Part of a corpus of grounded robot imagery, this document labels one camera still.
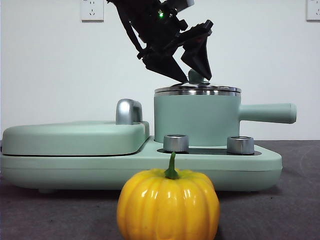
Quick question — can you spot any glass lid with green knob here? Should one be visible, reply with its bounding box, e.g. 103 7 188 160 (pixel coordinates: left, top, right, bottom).
154 69 243 95

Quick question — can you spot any yellow toy pumpkin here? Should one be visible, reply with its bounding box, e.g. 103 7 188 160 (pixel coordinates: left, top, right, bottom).
116 152 221 240

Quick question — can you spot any silver control knob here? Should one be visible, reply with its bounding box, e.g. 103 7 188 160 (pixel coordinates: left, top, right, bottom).
163 134 190 153
226 135 255 155

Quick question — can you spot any mint green griddle cover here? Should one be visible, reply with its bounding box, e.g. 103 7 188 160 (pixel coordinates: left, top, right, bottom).
0 120 151 157

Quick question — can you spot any mint green breakfast machine base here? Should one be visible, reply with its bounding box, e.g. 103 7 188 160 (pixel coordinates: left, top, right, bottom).
0 134 283 195

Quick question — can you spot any mint green saucepan with handle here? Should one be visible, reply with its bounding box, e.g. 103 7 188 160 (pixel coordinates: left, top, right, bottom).
153 90 298 149

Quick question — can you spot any silver griddle cover handle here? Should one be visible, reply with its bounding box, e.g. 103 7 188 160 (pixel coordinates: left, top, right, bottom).
115 98 144 125

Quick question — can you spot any white wall socket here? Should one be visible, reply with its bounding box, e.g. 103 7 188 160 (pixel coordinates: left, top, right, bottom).
80 0 105 22
306 0 320 22

